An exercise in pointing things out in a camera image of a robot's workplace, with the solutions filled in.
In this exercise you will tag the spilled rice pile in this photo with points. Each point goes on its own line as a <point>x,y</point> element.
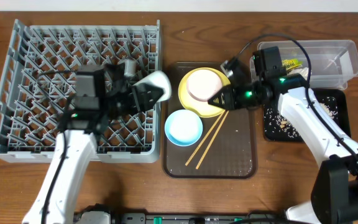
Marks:
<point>277,128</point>

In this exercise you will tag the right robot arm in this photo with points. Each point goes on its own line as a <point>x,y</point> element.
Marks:
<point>334,197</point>

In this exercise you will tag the clear plastic bin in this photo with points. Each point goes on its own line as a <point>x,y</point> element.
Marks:
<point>333,62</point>

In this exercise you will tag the light blue bowl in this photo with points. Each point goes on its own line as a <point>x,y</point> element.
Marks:
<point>183,128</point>

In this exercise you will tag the grey dishwasher rack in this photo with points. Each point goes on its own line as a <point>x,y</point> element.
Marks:
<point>39,75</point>

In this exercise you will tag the white bowl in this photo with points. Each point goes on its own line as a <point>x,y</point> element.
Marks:
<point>203,84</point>

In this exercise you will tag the yellow plate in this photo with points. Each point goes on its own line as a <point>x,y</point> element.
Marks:
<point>201,108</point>

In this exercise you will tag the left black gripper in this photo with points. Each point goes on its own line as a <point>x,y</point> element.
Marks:
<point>134,98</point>

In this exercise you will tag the brown plastic tray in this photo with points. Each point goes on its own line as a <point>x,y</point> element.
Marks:
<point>232,155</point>

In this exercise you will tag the wooden chopstick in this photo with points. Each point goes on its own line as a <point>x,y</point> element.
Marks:
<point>216,128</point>
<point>203,140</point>

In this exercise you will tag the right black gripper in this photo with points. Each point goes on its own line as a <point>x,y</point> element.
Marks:
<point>235,98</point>

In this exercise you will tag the black waste tray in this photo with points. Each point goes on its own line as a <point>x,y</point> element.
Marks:
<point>341,105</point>

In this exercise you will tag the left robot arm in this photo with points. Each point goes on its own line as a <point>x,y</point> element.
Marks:
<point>77,143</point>

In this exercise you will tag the green orange snack wrapper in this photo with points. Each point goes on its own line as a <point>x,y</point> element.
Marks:
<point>291,64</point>

